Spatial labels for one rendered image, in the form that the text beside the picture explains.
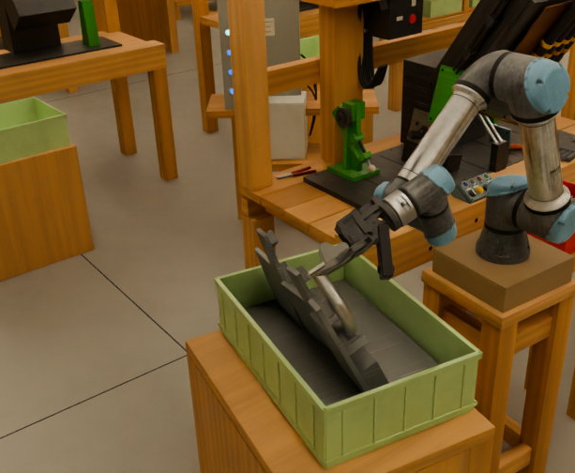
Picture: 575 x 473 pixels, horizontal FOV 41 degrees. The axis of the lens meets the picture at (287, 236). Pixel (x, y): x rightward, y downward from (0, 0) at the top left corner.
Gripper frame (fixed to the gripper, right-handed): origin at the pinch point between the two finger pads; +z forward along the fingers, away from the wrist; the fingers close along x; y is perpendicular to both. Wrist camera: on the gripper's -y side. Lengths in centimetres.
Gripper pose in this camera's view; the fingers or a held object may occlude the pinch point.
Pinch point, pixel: (322, 275)
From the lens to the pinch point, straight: 163.8
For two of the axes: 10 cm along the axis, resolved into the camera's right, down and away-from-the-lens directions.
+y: -5.8, -8.0, 1.7
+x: -0.1, -2.1, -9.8
